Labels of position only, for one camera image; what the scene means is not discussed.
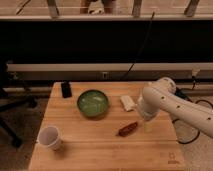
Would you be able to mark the translucent cylindrical end effector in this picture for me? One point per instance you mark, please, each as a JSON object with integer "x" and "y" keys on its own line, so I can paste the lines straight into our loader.
{"x": 148, "y": 127}

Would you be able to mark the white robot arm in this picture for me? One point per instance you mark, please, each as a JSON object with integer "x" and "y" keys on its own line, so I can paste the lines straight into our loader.
{"x": 160, "y": 95}

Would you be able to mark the blue black device on floor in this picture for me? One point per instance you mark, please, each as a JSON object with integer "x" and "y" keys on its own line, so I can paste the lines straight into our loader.
{"x": 180, "y": 94}

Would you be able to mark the green ceramic bowl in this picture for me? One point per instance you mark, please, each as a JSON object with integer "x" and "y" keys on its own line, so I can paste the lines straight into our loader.
{"x": 93, "y": 103}

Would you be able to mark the black smartphone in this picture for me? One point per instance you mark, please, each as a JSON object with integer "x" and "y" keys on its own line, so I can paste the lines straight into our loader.
{"x": 66, "y": 90}

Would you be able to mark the white paper cup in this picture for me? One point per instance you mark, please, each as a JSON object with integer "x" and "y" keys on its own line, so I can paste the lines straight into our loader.
{"x": 49, "y": 137}

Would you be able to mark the black office chair base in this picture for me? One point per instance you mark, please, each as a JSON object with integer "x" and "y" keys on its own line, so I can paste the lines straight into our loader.
{"x": 29, "y": 100}

